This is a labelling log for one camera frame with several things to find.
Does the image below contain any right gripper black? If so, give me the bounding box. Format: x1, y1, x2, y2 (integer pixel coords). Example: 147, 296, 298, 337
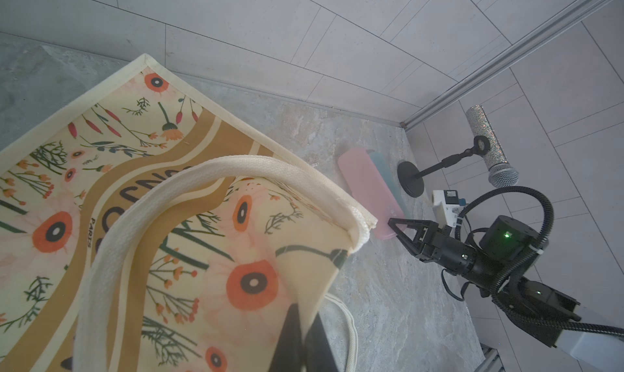
388, 218, 497, 287

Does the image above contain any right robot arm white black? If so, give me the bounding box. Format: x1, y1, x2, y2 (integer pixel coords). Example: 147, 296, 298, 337
388, 186, 623, 371

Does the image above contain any floral canvas tote bag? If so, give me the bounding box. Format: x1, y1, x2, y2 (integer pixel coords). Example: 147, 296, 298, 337
1, 55, 376, 371

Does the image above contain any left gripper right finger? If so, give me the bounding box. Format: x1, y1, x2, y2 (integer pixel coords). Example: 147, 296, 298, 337
304, 314, 339, 372

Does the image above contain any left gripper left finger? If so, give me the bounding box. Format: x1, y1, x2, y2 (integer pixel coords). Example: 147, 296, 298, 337
272, 304, 304, 372

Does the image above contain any teal translucent pencil case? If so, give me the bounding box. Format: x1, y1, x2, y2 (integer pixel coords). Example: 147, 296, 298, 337
368, 150, 407, 214

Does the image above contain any pink translucent pencil case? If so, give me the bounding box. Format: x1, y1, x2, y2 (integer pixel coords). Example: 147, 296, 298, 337
337, 148, 406, 240

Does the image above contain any glitter microphone on stand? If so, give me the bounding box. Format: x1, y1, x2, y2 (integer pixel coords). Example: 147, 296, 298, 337
397, 105, 519, 198

